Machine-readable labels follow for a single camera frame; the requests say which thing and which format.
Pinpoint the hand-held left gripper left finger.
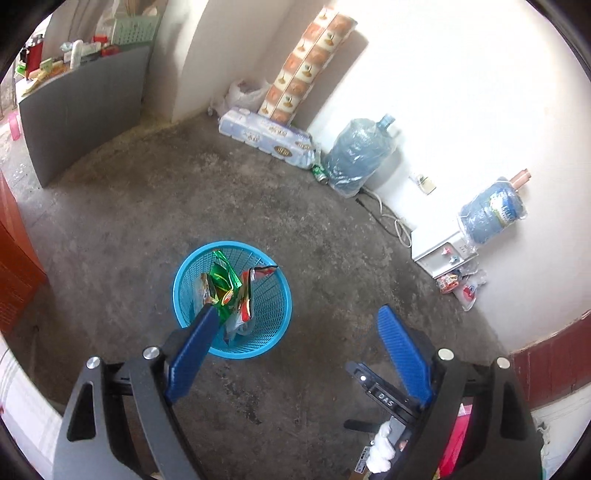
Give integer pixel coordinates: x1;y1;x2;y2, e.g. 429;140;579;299
52;305;219;480

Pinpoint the white plastic bag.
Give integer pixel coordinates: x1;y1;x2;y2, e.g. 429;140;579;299
225;78;273;114

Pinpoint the white water dispenser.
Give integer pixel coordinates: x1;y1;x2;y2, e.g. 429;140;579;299
412;228;481;280

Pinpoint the beige wrapper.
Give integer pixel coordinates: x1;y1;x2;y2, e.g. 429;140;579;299
198;272;216;306

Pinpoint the blue mesh wastebasket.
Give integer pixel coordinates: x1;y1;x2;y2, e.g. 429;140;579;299
173;240;293;360

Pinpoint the wall socket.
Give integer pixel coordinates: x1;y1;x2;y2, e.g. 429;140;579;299
410;173;437;195

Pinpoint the blue water jug in plastic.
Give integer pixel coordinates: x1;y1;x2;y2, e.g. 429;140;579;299
322;114;399;199

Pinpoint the red dark-edged snack wrapper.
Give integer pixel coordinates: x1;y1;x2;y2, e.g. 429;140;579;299
238;264;280;324

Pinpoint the white cable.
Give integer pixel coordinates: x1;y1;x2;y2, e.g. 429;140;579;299
355;187;414;248

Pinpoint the pink plastic item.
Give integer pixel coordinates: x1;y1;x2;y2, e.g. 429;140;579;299
438;404;472;479

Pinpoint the orange-red wooden furniture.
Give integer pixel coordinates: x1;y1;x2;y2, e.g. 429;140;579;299
0;173;49;334

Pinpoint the green plastic basket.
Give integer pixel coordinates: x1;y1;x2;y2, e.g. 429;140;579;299
111;8;163;46

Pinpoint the green snack packet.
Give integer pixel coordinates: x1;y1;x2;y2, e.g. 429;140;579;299
201;249;243;324

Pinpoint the cardboard box with white label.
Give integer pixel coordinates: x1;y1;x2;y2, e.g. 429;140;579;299
348;445;373;480

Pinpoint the grey cabinet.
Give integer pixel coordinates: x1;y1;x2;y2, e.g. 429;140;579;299
17;44;153;189

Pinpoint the dark red wooden furniture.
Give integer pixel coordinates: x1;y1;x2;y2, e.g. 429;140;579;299
508;318;591;408

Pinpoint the red thermos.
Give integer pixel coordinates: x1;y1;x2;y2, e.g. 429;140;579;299
25;34;47;75

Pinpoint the toilet paper pack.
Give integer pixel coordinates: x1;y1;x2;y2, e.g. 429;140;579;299
218;107;322;169

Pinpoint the clear wrapper with red print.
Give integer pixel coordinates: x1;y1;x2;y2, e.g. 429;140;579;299
223;313;256;345

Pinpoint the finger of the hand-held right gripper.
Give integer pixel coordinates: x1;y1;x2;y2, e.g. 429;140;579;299
344;416;387;433

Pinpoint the white bag with red print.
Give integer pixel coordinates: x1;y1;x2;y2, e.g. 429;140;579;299
436;270;488;311

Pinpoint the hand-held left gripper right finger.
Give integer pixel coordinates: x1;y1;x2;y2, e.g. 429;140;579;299
376;305;543;480

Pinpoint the blue water jug with label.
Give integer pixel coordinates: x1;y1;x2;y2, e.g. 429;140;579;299
457;170;532;246

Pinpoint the orange patterned roll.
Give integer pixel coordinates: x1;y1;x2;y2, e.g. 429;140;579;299
257;7;359;127

